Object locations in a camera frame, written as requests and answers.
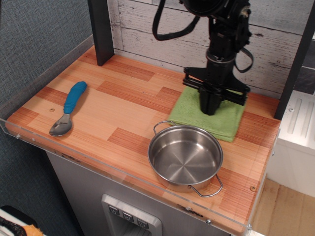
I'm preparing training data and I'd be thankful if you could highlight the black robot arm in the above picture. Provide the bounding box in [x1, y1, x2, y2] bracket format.
[183, 0, 253, 116]

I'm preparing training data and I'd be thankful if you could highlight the dark right frame post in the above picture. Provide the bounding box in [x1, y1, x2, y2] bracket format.
[274, 2, 315, 120]

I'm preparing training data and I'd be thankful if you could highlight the clear acrylic table guard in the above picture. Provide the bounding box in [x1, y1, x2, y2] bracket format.
[4, 48, 280, 236]

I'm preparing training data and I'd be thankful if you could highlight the dark frame post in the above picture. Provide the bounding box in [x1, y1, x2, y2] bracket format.
[274, 2, 315, 120]
[88, 0, 115, 66]

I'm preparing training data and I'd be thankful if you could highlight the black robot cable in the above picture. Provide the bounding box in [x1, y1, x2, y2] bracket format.
[152, 0, 254, 74]

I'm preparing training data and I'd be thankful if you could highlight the dark left frame post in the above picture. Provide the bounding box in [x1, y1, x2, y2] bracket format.
[88, 0, 115, 66]

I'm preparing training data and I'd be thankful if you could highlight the silver dispenser button panel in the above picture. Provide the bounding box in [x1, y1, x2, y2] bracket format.
[101, 194, 162, 236]

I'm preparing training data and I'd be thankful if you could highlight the blue handled metal spoon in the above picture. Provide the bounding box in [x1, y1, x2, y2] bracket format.
[49, 81, 87, 137]

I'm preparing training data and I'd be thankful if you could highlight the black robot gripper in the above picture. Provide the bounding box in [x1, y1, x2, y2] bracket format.
[183, 60, 250, 116]

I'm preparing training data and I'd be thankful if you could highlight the green towel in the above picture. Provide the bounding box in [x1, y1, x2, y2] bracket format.
[168, 87, 245, 142]

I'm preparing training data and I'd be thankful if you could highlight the stainless steel pot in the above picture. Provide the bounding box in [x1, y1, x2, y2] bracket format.
[148, 121, 223, 198]

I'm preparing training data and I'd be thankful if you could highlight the grey toy fridge cabinet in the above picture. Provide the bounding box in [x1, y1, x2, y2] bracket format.
[47, 152, 228, 236]

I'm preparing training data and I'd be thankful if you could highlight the orange plush object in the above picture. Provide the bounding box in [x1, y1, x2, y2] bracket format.
[22, 225, 45, 236]

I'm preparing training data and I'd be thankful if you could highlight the black braided cable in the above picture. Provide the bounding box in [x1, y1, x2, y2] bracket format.
[0, 216, 25, 236]

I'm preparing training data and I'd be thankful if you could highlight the white toy sink counter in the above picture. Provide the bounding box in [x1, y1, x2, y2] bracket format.
[266, 90, 315, 197]

